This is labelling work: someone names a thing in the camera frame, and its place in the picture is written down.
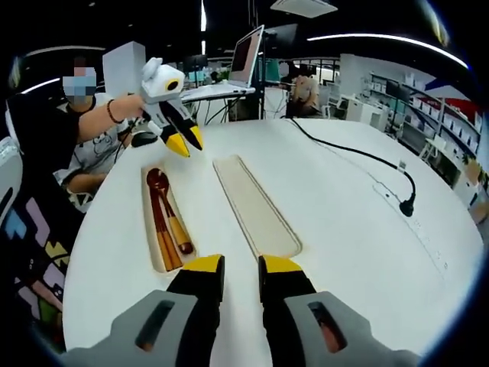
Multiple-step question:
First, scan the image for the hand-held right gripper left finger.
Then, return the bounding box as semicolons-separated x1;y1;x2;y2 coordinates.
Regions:
63;253;225;367

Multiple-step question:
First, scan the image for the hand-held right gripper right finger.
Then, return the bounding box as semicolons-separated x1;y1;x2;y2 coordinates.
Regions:
258;255;421;367

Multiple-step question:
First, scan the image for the dark wooden spoon utensil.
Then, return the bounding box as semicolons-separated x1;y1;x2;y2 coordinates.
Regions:
147;167;195;255

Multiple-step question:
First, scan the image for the beige cutlery case base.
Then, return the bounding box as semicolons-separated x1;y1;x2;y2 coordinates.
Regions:
141;164;200;274

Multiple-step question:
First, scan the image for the beige cutlery case lid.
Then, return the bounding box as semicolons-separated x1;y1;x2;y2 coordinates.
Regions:
212;154;303;258

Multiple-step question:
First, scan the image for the person's left hand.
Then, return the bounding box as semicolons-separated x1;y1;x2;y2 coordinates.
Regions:
120;93;148;123

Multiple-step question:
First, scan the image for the black computer mouse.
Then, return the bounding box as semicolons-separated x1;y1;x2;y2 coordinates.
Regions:
131;132;158;149

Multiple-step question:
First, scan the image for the open silver laptop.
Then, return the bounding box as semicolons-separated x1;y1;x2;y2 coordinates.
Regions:
181;24;266;102

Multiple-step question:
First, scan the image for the black monitor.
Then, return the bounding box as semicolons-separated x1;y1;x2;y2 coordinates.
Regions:
263;23;300;50

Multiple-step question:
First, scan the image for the person's black shirt torso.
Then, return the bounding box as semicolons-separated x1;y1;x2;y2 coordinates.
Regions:
5;93;83;192

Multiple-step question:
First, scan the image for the white table socket panel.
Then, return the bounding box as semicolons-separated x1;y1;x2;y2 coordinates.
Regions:
371;181;454;274

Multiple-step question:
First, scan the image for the ceiling air conditioner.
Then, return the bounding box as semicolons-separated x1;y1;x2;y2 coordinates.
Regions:
269;0;339;18

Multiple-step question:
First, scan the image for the colourful printed cloth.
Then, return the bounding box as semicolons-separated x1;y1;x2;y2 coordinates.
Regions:
0;198;72;333

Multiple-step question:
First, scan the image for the long ceiling light strip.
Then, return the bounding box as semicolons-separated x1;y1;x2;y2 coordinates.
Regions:
307;33;470;70

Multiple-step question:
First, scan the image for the shelf with white bins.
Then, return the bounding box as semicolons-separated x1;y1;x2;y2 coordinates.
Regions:
366;70;483;154

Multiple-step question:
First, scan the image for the black bead bracelet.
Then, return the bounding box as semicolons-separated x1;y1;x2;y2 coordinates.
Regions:
106;99;125;125

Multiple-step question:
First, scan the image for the black power cable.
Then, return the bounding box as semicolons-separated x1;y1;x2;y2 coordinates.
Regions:
290;117;417;219

